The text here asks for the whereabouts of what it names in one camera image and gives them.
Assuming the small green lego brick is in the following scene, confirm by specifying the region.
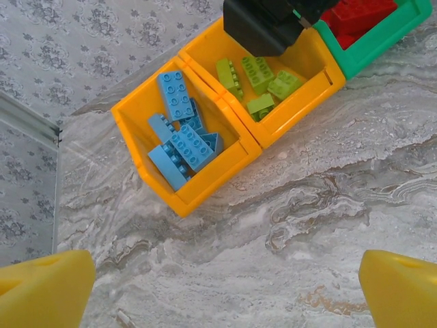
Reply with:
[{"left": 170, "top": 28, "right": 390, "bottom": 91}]
[
  {"left": 246, "top": 94, "right": 276, "bottom": 122},
  {"left": 266, "top": 70, "right": 305, "bottom": 102}
]

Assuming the red lego brick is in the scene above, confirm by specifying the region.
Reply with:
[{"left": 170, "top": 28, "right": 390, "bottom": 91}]
[
  {"left": 320, "top": 0, "right": 399, "bottom": 35},
  {"left": 333, "top": 30, "right": 366, "bottom": 51}
]

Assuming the green plastic bin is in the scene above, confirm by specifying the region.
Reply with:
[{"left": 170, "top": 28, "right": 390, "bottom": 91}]
[{"left": 313, "top": 0, "right": 434, "bottom": 81}]

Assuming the orange plastic bin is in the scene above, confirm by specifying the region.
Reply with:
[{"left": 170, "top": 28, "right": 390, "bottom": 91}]
[
  {"left": 111, "top": 56, "right": 263, "bottom": 219},
  {"left": 177, "top": 16, "right": 346, "bottom": 150}
]

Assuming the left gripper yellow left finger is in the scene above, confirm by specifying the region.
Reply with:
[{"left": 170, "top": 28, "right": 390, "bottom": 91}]
[{"left": 0, "top": 249, "right": 96, "bottom": 328}]

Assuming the blue lego brick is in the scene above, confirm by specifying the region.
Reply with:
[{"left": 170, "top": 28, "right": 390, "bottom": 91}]
[
  {"left": 147, "top": 143, "right": 192, "bottom": 192},
  {"left": 156, "top": 70, "right": 194, "bottom": 122},
  {"left": 200, "top": 132, "right": 225, "bottom": 158},
  {"left": 179, "top": 98, "right": 209, "bottom": 136},
  {"left": 147, "top": 113, "right": 178, "bottom": 143},
  {"left": 169, "top": 123, "right": 219, "bottom": 174}
]

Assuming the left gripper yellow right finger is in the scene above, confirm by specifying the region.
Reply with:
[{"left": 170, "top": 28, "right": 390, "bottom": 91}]
[{"left": 358, "top": 249, "right": 437, "bottom": 328}]

